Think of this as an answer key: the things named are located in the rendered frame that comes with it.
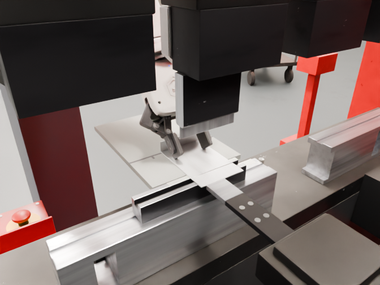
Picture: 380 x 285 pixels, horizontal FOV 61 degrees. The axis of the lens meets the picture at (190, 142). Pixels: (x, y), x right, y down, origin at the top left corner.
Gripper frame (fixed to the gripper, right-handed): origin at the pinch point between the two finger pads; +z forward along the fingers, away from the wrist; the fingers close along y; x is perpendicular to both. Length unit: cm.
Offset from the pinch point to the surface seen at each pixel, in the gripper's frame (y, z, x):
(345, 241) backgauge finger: 0.3, 18.6, -23.3
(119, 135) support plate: -7.6, -7.4, 12.3
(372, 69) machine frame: 84, -6, 12
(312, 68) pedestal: 154, -32, 85
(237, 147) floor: 133, -5, 163
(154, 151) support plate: -4.8, -1.1, 5.0
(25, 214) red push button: -27.3, -0.4, 33.4
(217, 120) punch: 0.3, -0.6, -9.7
